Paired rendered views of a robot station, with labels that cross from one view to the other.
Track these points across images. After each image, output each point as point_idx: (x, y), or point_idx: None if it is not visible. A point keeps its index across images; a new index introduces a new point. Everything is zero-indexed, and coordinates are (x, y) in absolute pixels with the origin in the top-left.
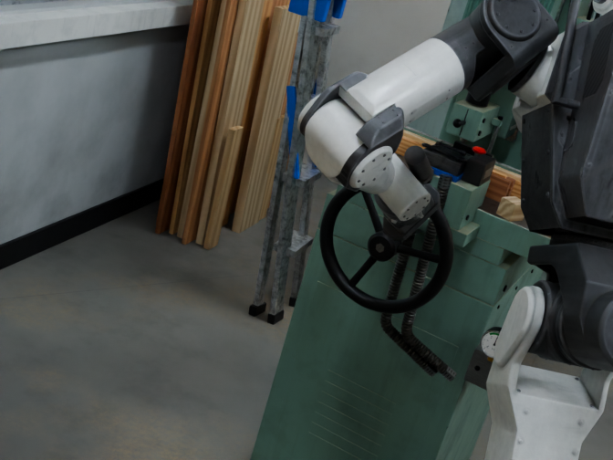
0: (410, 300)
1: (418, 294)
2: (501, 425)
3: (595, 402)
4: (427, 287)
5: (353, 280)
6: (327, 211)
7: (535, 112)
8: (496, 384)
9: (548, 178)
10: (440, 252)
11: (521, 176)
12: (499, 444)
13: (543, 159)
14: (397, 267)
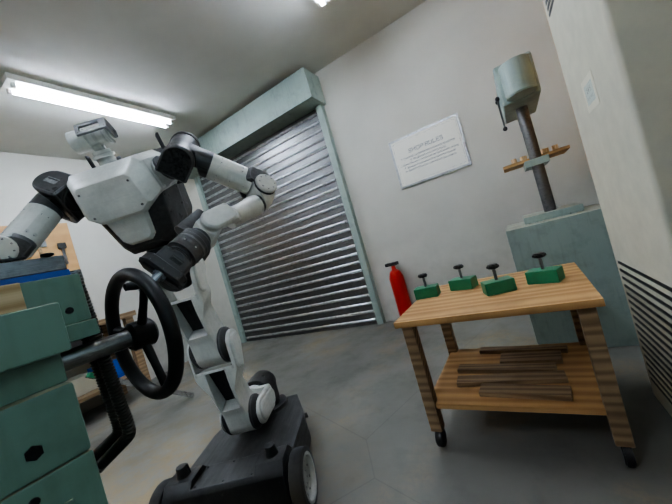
0: (139, 369)
1: (133, 362)
2: (206, 314)
3: (174, 300)
4: (129, 353)
5: (166, 375)
6: (175, 314)
7: (170, 188)
8: (207, 296)
9: (185, 212)
10: (119, 321)
11: (171, 219)
12: (210, 318)
13: (180, 206)
14: (115, 371)
